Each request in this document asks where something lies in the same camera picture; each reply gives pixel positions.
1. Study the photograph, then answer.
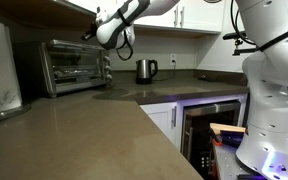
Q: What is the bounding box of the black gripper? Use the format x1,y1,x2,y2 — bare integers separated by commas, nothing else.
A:
80,28,98,42

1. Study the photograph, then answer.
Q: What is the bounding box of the glass oven door with handle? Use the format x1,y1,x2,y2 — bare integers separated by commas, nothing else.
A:
46,44,107,95

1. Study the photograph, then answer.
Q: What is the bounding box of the silver toaster oven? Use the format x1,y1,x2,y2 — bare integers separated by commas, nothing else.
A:
13,39,114,99

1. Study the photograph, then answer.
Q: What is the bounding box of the white lower cabinet door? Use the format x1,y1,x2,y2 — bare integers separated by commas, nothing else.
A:
139,101,179,149

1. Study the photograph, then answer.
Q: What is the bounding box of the stainless steel electric kettle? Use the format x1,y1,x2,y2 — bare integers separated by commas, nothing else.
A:
135,58,159,85

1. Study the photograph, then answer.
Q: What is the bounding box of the white upper cabinet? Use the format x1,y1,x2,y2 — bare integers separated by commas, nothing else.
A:
0,0,226,36

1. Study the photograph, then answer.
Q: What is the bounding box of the under-counter beverage fridge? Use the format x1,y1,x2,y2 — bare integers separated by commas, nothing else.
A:
179,99,242,180

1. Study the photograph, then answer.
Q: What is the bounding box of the orange black clamp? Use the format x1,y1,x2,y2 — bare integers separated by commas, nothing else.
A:
210,128,224,147

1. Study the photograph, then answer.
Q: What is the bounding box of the perforated robot mounting table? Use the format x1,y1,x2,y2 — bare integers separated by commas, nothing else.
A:
212,141,263,180

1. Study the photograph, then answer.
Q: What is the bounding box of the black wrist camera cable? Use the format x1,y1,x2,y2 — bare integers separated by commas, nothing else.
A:
115,8,135,62

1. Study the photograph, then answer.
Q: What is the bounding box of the white wall outlet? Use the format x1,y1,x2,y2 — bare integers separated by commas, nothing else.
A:
169,53,178,67

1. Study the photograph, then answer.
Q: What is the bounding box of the silver upper cabinet handle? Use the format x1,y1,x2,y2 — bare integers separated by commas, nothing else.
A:
180,5,185,29
173,6,179,28

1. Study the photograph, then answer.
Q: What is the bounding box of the silver cabinet handle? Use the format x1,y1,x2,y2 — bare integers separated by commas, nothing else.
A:
180,5,185,29
171,106,178,129
173,6,179,28

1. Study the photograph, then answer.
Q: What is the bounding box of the black kettle cord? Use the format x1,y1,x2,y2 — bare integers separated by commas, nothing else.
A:
152,59,178,83

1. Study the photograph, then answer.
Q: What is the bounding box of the silver lower cabinet handle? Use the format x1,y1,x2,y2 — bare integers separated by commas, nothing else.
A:
171,106,178,129

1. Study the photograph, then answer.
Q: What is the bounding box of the black camera on stand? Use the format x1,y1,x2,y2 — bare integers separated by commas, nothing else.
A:
222,30,257,56

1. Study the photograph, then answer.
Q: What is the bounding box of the black cable on arm base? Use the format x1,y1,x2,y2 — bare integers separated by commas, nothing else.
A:
229,0,262,47

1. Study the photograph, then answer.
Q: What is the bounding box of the silver fridge handle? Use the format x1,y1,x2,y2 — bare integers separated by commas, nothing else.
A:
184,126,194,162

